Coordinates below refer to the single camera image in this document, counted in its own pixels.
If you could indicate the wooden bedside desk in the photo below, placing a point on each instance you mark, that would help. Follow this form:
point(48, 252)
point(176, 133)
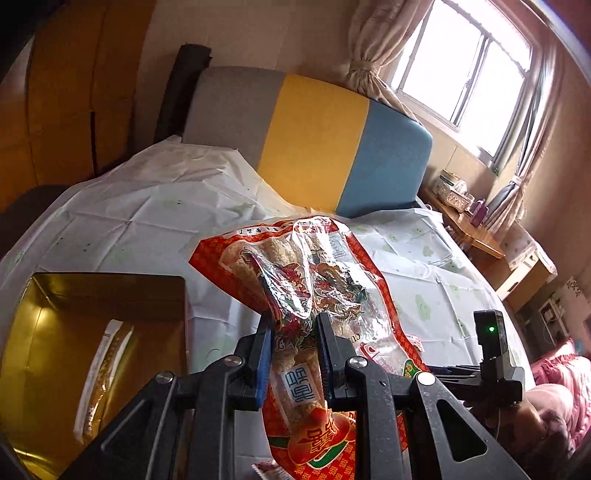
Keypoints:
point(475, 235)

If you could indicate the pink padded clothing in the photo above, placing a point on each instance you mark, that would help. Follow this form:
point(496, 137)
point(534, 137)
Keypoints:
point(563, 397)

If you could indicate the window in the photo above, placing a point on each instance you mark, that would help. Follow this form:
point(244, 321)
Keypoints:
point(461, 60)

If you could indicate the white green-print bed cover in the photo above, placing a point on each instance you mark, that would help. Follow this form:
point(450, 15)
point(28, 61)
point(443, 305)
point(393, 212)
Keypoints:
point(152, 217)

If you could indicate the grey yellow blue headboard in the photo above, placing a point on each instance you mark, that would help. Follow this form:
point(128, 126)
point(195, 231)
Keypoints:
point(314, 138)

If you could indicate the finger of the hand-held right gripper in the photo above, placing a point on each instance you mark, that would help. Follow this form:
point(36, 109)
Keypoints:
point(457, 369)

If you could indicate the cream tied curtain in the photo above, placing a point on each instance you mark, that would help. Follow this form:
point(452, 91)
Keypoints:
point(378, 50)

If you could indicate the light wooden cabinet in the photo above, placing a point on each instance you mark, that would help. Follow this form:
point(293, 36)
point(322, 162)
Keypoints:
point(526, 267)

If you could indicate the cream floral curtain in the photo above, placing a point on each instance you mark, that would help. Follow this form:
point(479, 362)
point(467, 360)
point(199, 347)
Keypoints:
point(531, 152)

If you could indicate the purple bottle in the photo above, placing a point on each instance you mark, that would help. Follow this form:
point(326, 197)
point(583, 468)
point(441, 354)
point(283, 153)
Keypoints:
point(478, 213)

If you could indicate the wooden wardrobe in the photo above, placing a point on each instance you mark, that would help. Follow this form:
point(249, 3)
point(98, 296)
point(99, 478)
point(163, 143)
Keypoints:
point(69, 92)

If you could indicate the small red snack packet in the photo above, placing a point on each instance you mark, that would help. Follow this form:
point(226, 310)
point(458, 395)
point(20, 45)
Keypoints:
point(270, 471)

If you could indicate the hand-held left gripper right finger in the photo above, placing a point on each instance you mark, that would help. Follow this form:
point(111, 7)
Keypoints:
point(324, 369)

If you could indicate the red clear-window snack bag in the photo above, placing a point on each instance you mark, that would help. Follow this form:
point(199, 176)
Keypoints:
point(295, 281)

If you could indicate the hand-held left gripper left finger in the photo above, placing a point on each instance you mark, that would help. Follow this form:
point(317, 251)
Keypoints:
point(262, 364)

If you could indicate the white appliance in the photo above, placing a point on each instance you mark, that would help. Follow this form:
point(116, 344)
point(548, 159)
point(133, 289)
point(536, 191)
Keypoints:
point(549, 318)

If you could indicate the clear gold-edged snack packet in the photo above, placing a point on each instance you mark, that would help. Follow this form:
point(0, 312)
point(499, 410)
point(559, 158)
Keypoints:
point(104, 378)

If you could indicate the white round container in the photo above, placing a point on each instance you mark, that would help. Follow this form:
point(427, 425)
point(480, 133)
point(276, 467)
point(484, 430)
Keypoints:
point(443, 181)

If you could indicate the black bed post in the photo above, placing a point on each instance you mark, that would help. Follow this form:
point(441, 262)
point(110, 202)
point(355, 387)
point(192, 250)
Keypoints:
point(180, 92)

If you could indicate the white patterned tissue box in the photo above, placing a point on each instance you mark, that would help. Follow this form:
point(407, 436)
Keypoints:
point(457, 197)

